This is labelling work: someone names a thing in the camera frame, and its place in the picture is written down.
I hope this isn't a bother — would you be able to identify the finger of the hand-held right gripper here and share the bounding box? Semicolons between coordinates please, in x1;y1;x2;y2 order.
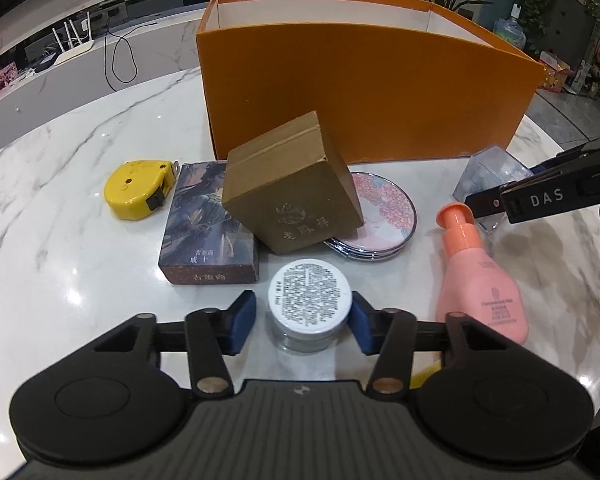
526;140;600;179
463;186;507;221

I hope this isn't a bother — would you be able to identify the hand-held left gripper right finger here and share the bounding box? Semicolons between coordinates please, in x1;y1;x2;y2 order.
347;291;507;394

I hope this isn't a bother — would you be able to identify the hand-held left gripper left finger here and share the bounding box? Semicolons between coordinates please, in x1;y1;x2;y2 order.
95;291;257;395

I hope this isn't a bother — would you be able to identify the clear plastic box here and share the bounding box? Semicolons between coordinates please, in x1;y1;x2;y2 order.
452;144;535;233

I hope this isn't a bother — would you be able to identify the white lid glass jar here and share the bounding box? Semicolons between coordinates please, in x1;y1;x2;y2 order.
267;258;353;353

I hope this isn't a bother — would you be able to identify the pink pump bottle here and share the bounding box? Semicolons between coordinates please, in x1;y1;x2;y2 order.
436;202;530;346

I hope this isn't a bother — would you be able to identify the round pink floral compact mirror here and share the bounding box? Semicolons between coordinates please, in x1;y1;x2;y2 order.
324;171;417;261

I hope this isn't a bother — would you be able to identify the figure print card box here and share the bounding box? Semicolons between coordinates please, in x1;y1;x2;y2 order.
158;160;261;286

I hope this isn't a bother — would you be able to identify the golden brown square box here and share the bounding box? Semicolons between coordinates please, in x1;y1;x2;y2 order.
221;111;366;256

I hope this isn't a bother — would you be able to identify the large orange cardboard box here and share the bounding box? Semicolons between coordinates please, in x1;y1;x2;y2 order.
196;0;545;165

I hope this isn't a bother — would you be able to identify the small orange cardboard box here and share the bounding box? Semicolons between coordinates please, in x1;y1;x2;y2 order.
539;51;575;92

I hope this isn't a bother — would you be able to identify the blue water jug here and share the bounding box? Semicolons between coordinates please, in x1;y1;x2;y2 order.
494;16;529;52

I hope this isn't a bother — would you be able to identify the yellow tape measure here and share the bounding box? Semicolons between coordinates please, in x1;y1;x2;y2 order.
104;159;181;221

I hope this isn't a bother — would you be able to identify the long white marble bench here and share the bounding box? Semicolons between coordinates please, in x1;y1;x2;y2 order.
0;0;291;141

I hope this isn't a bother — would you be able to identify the white router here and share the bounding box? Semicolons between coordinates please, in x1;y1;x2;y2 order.
51;17;97;65

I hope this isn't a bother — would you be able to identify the black cable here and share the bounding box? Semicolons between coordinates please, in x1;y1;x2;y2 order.
104;25;142;92

